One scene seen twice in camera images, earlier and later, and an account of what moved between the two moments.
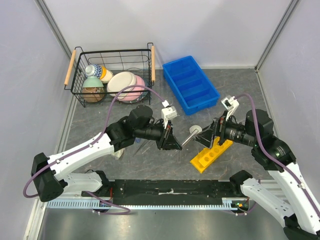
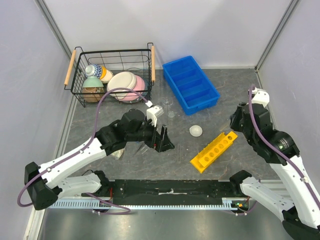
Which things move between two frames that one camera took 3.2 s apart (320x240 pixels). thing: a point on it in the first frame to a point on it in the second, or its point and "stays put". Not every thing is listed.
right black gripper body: [219, 124] to [237, 123]
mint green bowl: [93, 81] stays put
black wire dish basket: [114, 76] stays put
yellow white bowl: [106, 75] stays put
